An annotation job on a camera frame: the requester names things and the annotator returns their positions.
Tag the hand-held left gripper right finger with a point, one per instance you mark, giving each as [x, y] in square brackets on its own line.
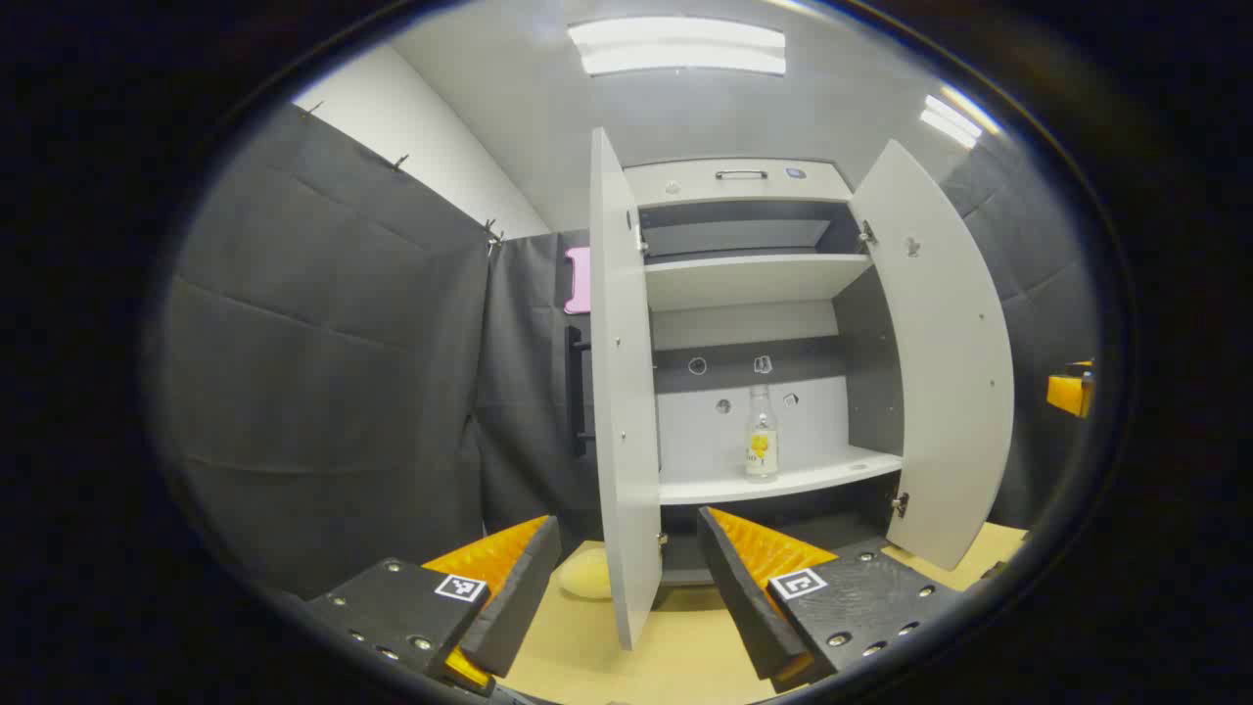
[749, 607]

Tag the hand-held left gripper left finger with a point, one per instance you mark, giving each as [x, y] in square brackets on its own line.
[514, 602]

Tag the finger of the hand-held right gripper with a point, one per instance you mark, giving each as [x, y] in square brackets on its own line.
[1067, 394]

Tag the white cabinet door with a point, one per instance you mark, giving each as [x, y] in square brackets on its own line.
[945, 372]
[626, 411]

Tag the clear bottle with yellow label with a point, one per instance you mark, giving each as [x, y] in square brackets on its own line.
[762, 446]

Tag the white and grey cabinet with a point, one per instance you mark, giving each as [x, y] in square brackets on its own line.
[744, 279]

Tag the pale yellow round bun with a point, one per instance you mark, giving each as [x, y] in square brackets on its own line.
[587, 576]

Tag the black backdrop cloth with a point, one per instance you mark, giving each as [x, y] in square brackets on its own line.
[333, 372]
[1052, 304]

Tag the long ceiling light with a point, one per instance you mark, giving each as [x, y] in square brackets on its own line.
[951, 119]
[680, 44]

